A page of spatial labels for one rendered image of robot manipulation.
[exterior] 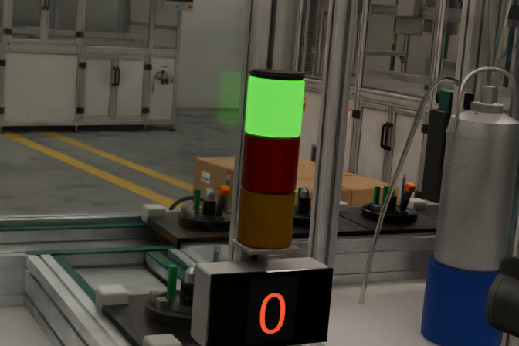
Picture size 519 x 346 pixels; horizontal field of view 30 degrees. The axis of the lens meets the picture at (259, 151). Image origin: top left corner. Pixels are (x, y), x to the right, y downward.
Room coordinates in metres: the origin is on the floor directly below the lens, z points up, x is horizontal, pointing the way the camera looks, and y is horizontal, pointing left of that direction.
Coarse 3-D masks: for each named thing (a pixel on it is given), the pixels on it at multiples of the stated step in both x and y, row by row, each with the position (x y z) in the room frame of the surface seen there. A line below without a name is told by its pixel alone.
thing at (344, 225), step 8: (304, 192) 2.26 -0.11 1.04; (304, 200) 2.25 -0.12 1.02; (296, 208) 2.30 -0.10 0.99; (304, 208) 2.25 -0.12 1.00; (296, 216) 2.21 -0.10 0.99; (304, 216) 2.22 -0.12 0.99; (296, 224) 2.20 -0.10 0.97; (304, 224) 2.20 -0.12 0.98; (344, 224) 2.25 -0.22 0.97; (352, 224) 2.26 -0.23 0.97; (296, 232) 2.13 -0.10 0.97; (304, 232) 2.13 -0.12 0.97; (344, 232) 2.18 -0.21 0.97; (352, 232) 2.19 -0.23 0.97; (360, 232) 2.20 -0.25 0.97; (368, 232) 2.21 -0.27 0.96
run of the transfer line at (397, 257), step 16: (304, 240) 2.11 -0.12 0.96; (352, 240) 2.14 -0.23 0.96; (368, 240) 2.15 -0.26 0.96; (384, 240) 2.17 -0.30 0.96; (400, 240) 2.19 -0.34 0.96; (416, 240) 2.21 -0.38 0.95; (432, 240) 2.23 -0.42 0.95; (272, 256) 2.05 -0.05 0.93; (288, 256) 2.06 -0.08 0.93; (304, 256) 2.08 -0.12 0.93; (336, 256) 2.12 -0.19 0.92; (352, 256) 2.14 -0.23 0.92; (384, 256) 2.17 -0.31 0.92; (400, 256) 2.19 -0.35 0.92; (416, 256) 2.21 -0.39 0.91; (336, 272) 2.13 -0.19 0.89; (352, 272) 2.15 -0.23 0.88; (384, 272) 2.18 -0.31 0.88; (400, 272) 2.19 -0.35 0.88; (416, 272) 2.21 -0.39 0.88
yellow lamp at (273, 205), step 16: (240, 192) 0.85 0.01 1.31; (256, 192) 0.84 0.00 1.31; (240, 208) 0.85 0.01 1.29; (256, 208) 0.83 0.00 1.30; (272, 208) 0.83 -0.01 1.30; (288, 208) 0.84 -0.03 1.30; (240, 224) 0.84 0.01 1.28; (256, 224) 0.83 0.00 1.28; (272, 224) 0.83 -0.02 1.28; (288, 224) 0.84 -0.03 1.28; (240, 240) 0.84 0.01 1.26; (256, 240) 0.83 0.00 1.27; (272, 240) 0.83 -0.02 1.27; (288, 240) 0.84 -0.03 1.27
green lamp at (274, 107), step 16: (256, 80) 0.84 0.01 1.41; (272, 80) 0.83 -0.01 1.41; (288, 80) 0.84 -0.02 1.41; (256, 96) 0.84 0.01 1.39; (272, 96) 0.83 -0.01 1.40; (288, 96) 0.83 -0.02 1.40; (256, 112) 0.84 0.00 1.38; (272, 112) 0.83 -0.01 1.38; (288, 112) 0.83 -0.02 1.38; (256, 128) 0.84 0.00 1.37; (272, 128) 0.83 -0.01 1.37; (288, 128) 0.84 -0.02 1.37
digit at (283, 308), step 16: (256, 288) 0.83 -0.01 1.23; (272, 288) 0.83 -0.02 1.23; (288, 288) 0.84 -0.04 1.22; (256, 304) 0.83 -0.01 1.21; (272, 304) 0.83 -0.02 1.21; (288, 304) 0.84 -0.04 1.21; (256, 320) 0.83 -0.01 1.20; (272, 320) 0.83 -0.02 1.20; (288, 320) 0.84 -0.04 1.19; (256, 336) 0.83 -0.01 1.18; (272, 336) 0.83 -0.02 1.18; (288, 336) 0.84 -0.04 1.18
